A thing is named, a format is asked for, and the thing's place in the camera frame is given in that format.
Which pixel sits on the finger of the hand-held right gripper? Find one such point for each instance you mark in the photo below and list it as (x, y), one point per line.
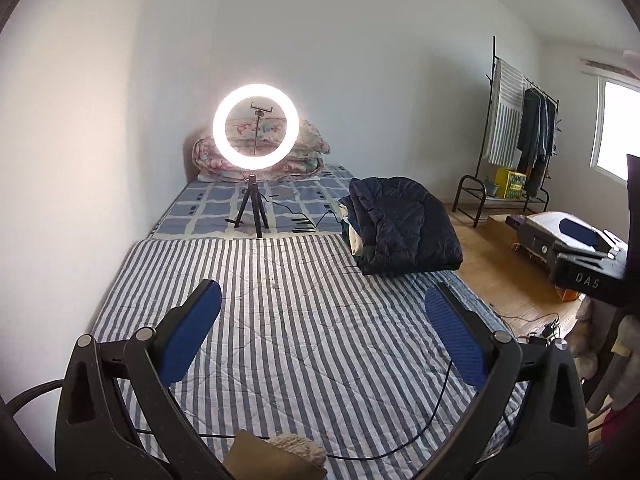
(580, 232)
(537, 240)

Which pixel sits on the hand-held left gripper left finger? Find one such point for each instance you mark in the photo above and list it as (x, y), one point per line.
(192, 330)

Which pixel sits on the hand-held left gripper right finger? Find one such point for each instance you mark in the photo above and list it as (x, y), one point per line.
(457, 340)

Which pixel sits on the navy puffer jacket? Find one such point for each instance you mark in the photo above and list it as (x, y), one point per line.
(400, 225)

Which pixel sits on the dark hanging clothes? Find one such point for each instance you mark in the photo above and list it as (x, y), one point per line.
(537, 130)

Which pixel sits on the pile of folded clothes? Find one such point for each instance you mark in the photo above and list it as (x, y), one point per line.
(352, 230)

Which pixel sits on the black metal clothes rack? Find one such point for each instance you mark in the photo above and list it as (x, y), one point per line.
(492, 75)

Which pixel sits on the black power strip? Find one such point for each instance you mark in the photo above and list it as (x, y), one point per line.
(549, 331)

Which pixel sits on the yellow crate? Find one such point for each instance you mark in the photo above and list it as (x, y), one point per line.
(510, 182)

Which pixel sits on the person's clothing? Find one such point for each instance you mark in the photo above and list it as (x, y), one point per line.
(622, 365)

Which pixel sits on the striped blue white blanket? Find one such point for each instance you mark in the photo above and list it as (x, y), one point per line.
(300, 320)

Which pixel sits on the window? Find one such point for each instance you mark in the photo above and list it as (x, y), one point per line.
(617, 125)

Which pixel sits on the blue checked bed sheet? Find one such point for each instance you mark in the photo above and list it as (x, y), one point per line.
(210, 207)

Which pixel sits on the striped hanging towel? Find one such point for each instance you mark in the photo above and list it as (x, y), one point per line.
(505, 115)

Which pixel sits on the black tripod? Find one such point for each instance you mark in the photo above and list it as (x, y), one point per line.
(251, 205)

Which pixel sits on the beige knitted cloth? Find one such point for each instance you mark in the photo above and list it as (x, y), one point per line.
(300, 447)

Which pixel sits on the black curved tube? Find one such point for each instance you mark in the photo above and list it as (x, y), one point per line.
(27, 394)

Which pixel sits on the folded floral quilt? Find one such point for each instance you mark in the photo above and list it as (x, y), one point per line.
(310, 147)

